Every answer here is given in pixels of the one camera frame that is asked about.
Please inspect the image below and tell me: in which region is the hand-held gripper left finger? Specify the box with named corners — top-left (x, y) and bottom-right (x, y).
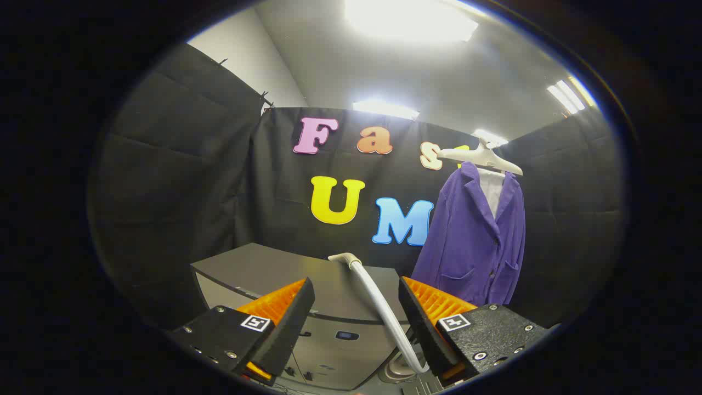
top-left (167, 277), bottom-right (317, 387)

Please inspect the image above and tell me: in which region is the large ceiling light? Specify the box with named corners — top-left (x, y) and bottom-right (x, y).
top-left (343, 0), bottom-right (479, 44)

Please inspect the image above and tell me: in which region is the white garment steamer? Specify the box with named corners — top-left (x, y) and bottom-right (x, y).
top-left (328, 252), bottom-right (432, 385)

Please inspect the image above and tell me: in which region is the white shirt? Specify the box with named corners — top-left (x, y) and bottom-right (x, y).
top-left (477, 167), bottom-right (505, 219)

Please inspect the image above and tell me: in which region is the purple corduroy jacket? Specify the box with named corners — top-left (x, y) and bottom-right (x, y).
top-left (411, 161), bottom-right (527, 307)

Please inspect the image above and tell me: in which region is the white clothes hanger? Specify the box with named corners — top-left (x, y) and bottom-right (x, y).
top-left (437, 138), bottom-right (524, 176)

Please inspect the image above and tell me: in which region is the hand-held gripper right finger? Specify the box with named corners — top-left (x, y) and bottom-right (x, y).
top-left (398, 275), bottom-right (550, 385)

